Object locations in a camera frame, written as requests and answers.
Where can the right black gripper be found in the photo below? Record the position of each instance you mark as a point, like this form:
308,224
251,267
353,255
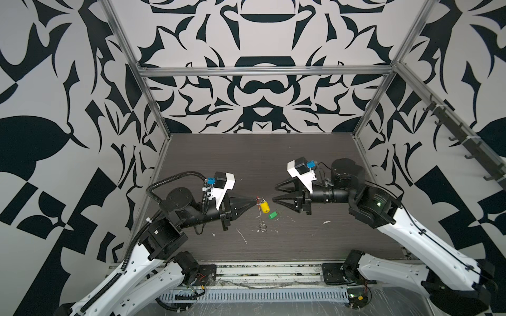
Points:
303,196

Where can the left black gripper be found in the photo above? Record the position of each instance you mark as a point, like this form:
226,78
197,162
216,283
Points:
226,207

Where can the yellow key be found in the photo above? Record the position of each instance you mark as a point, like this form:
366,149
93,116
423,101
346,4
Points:
264,207

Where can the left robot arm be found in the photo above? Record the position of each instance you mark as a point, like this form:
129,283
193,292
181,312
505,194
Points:
159,239

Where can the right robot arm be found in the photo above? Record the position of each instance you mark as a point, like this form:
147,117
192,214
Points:
453,282

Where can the small circuit board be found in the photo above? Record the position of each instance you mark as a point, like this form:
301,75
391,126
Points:
358,298

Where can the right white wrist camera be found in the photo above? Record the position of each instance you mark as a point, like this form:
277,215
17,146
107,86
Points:
304,171

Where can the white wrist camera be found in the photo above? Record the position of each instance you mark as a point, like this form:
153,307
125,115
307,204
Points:
216,187
304,171

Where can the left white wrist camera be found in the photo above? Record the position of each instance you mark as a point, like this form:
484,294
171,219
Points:
216,187

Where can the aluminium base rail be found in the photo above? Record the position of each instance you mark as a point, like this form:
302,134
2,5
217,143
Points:
269,270

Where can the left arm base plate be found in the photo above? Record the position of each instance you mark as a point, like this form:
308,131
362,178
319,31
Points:
205,276

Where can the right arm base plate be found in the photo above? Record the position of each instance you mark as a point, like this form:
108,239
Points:
343,274

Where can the white slotted cable duct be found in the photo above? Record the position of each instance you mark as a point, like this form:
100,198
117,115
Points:
247,295

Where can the black wall hook rack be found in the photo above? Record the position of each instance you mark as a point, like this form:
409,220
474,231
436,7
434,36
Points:
461,134

